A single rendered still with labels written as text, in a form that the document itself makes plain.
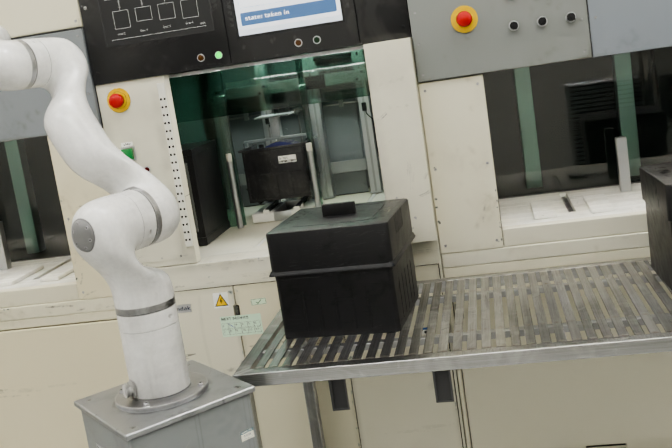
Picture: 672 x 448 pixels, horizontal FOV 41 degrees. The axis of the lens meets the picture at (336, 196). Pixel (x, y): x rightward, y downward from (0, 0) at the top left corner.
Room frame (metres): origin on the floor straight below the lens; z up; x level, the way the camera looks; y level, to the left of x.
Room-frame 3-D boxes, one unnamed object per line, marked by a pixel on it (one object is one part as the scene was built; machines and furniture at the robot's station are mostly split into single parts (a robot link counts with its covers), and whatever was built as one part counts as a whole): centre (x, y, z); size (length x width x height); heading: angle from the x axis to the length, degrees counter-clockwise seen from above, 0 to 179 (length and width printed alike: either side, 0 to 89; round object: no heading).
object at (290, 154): (3.03, 0.17, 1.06); 0.24 x 0.20 x 0.32; 80
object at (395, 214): (2.08, 0.00, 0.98); 0.29 x 0.29 x 0.13; 74
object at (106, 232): (1.72, 0.43, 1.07); 0.19 x 0.12 x 0.24; 145
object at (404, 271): (2.08, 0.00, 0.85); 0.28 x 0.28 x 0.17; 74
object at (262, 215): (3.03, 0.17, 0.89); 0.22 x 0.21 x 0.04; 170
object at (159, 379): (1.75, 0.41, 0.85); 0.19 x 0.19 x 0.18
